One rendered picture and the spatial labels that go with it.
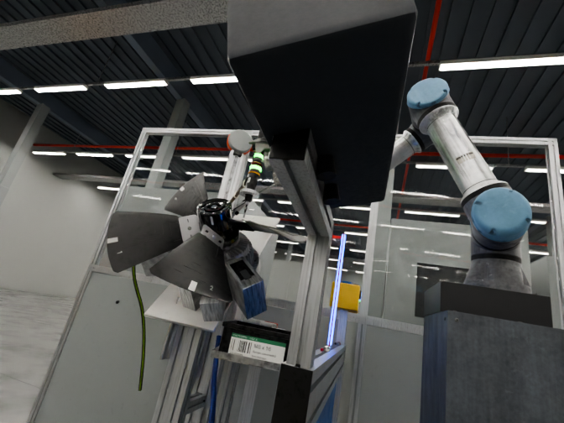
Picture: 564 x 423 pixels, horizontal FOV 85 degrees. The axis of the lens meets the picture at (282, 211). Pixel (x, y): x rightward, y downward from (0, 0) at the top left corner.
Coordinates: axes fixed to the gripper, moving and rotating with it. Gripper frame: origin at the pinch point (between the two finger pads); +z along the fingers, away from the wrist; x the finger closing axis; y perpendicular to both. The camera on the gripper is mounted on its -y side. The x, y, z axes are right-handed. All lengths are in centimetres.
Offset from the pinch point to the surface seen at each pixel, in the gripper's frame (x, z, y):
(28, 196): 713, 1183, -173
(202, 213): -9.0, 7.6, 32.4
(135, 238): -11, 28, 44
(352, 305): 21, -42, 51
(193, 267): -19, -1, 51
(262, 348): -27, -27, 66
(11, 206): 675, 1184, -117
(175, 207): 9.9, 32.3, 25.5
